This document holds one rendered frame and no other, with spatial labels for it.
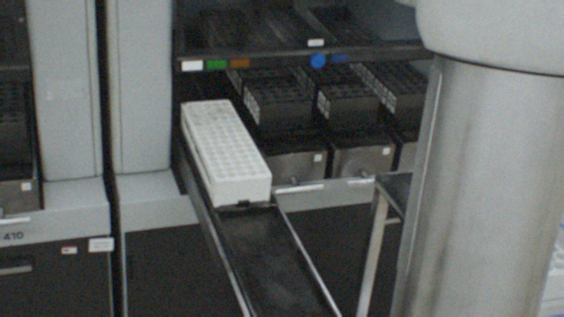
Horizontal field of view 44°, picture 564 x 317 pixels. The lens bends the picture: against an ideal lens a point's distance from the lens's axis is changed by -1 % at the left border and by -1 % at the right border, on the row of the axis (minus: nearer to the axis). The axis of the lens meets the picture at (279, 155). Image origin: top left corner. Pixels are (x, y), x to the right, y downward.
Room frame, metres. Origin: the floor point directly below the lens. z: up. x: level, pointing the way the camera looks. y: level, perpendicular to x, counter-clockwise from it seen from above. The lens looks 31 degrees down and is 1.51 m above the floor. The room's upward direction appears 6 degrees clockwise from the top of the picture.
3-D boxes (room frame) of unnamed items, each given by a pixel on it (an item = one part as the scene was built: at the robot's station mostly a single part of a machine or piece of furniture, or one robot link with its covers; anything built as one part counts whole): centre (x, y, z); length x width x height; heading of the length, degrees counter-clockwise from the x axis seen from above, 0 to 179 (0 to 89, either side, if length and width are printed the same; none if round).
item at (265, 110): (1.28, 0.00, 0.85); 0.12 x 0.02 x 0.06; 112
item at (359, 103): (1.34, -0.14, 0.85); 0.12 x 0.02 x 0.06; 110
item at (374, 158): (1.55, -0.06, 0.78); 0.73 x 0.14 x 0.09; 21
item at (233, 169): (1.14, 0.11, 0.83); 0.30 x 0.10 x 0.06; 21
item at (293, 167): (1.50, 0.08, 0.78); 0.73 x 0.14 x 0.09; 21
